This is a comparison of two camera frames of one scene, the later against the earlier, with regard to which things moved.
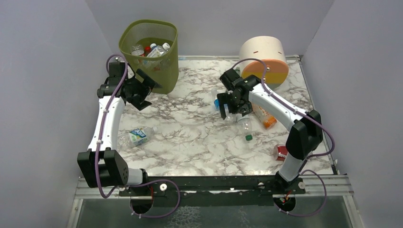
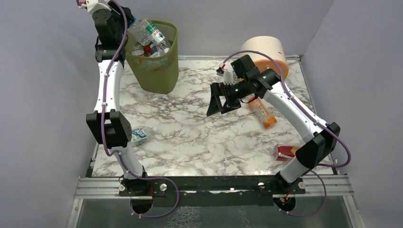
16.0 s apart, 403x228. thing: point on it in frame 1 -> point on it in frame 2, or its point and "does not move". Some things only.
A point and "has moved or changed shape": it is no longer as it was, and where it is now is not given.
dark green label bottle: [129, 139] does not move
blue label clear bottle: [229, 118] has moved or changed shape
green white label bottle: [244, 125] -> [157, 38]
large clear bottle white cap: [137, 50] does not move
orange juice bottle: [267, 121] does not move
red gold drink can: [280, 152] does not move
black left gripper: [141, 89] -> [119, 23]
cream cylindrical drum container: [269, 49] does not move
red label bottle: [147, 50] does not move
